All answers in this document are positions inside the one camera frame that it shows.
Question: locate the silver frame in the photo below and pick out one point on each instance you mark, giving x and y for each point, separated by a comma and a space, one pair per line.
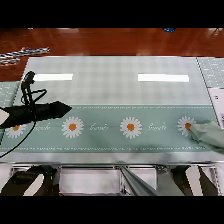
141, 187

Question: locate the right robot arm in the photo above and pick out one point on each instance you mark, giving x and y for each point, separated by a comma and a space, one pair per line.
195, 180

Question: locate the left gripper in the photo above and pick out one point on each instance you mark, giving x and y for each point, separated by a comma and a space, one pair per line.
50, 110

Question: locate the white paper sheet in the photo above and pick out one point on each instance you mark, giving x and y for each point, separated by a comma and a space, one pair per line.
218, 106

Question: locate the pale green T-shirt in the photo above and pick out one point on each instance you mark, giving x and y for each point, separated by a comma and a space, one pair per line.
210, 135

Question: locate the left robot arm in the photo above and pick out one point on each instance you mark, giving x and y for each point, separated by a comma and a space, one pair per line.
13, 115

